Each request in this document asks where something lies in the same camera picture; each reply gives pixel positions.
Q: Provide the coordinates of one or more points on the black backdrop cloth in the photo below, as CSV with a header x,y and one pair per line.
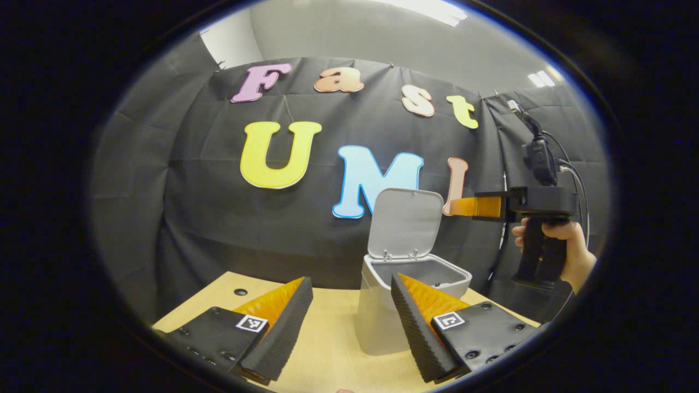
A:
x,y
218,218

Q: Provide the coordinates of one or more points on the long ceiling light panel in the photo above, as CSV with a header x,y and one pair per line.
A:
x,y
426,10

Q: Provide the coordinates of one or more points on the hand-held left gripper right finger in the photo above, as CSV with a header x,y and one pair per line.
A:
x,y
418,333

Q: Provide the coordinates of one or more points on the light wooden desktop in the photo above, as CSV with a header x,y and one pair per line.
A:
x,y
333,338

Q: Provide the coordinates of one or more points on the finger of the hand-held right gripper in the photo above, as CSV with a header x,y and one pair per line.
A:
x,y
480,207

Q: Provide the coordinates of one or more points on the white desktop garbage bin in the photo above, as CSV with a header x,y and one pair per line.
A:
x,y
404,229

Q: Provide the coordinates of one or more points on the small ceiling light panel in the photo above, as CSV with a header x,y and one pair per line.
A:
x,y
540,78

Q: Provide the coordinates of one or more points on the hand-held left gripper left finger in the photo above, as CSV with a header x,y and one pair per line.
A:
x,y
284,338

